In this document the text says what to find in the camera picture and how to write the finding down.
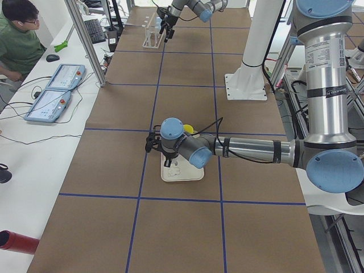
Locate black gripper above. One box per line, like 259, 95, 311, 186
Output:
144, 125, 177, 167
156, 7, 179, 42

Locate light blue plastic cup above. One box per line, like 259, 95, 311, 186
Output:
155, 17, 162, 26

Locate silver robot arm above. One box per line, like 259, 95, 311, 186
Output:
156, 0, 228, 43
145, 1, 363, 193

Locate yellow plastic cup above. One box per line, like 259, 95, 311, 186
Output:
183, 124, 194, 134

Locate cream plastic serving tray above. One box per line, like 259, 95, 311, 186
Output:
160, 154, 204, 183

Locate black computer keyboard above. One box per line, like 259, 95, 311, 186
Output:
84, 19, 106, 44

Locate green plastic clamp tool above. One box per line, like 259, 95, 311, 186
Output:
53, 40, 68, 52

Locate upper teach pendant tablet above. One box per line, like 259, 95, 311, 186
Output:
46, 64, 86, 91

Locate teach pendant tablet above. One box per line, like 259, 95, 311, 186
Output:
24, 89, 71, 123
46, 64, 86, 91

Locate black computer mouse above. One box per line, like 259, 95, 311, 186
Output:
46, 54, 60, 63

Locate lower teach pendant tablet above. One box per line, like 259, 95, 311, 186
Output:
24, 89, 71, 123

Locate person in green shirt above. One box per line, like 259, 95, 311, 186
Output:
1, 1, 47, 82

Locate white plastic chair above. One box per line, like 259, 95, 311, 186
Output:
296, 168, 363, 216

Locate red cylindrical bottle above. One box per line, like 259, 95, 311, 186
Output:
1, 230, 40, 255

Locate white wire cup rack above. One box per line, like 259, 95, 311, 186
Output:
142, 13, 163, 49

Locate aluminium frame pillar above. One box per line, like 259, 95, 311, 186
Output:
64, 0, 106, 87

